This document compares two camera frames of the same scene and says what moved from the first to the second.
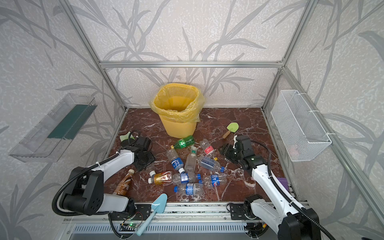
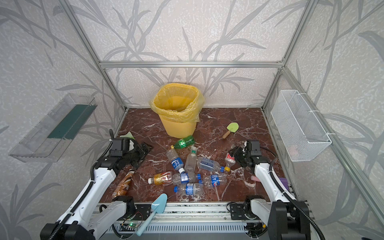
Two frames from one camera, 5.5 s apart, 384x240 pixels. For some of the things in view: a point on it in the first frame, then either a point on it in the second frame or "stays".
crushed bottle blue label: (214, 180) stays
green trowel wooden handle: (233, 127) stays
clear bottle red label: (207, 148) to (230, 161)
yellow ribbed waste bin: (177, 105) stays
